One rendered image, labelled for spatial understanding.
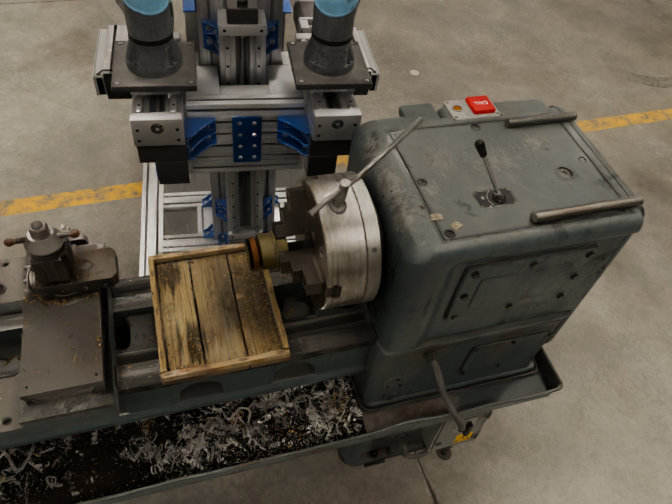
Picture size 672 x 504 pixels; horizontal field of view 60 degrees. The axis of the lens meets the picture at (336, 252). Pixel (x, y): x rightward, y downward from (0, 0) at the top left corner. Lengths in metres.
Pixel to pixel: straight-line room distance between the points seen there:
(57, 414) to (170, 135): 0.77
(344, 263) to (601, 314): 1.92
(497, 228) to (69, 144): 2.55
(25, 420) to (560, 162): 1.32
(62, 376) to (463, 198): 0.93
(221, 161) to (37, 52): 2.37
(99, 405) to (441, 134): 0.99
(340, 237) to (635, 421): 1.82
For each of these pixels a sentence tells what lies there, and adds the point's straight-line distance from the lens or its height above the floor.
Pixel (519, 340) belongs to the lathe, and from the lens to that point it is 1.73.
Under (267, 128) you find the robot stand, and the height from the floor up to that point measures 0.98.
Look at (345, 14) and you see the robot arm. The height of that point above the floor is 1.34.
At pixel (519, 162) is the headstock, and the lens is 1.46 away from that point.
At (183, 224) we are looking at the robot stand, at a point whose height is 0.21.
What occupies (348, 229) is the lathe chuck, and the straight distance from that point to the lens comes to 1.25.
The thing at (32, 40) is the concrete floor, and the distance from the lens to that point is 4.24.
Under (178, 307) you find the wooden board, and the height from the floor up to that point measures 0.89.
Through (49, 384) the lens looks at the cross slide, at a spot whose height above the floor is 0.97.
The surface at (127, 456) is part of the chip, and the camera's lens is 1.70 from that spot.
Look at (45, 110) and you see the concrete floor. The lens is 3.65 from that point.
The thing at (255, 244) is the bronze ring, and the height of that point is 1.11.
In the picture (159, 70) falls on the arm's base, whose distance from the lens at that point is 1.71.
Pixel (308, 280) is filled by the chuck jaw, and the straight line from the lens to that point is 1.28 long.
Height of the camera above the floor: 2.14
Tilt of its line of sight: 50 degrees down
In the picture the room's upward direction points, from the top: 10 degrees clockwise
